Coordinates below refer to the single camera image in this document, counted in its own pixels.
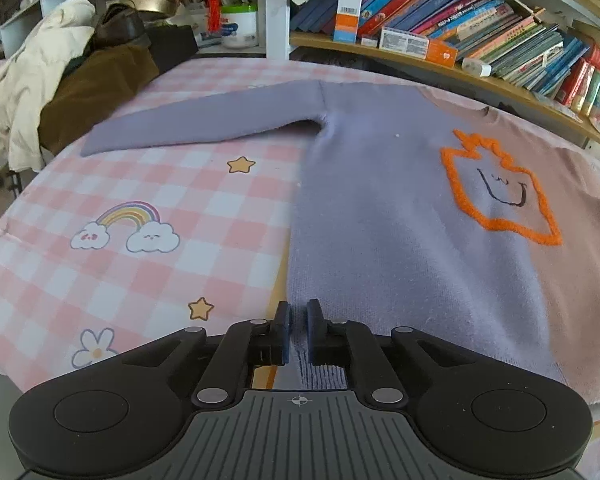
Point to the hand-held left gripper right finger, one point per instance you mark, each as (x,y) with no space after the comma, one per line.
(311,335)

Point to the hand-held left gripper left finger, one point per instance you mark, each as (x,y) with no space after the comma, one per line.
(283,335)

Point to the purple sweater with orange flame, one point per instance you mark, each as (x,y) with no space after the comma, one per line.
(380,210)

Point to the pink checkered bed sheet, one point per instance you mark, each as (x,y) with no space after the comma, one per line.
(130,185)

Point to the wooden bookshelf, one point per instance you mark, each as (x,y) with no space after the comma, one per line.
(330,42)

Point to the flat white and orange box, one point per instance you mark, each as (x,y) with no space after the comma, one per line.
(410,42)

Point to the black box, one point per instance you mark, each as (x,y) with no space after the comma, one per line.
(172,45)

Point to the white jar with green lid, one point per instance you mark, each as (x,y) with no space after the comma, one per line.
(240,27)

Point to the small white eraser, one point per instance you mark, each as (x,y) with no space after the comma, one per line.
(476,67)

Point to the tall white and orange box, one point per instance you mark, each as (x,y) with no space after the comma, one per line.
(349,7)

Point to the red hanging ornament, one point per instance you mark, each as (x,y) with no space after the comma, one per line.
(213,5)

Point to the brown leather shoe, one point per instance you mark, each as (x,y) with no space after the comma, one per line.
(120,27)

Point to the row of colourful books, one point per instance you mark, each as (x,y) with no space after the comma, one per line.
(430,5)

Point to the gold metal bowl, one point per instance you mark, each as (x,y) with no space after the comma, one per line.
(147,4)

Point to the cream puffy jacket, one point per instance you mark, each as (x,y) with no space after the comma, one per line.
(25,75)

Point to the white shelf post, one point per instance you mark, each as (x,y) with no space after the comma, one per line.
(277,10)

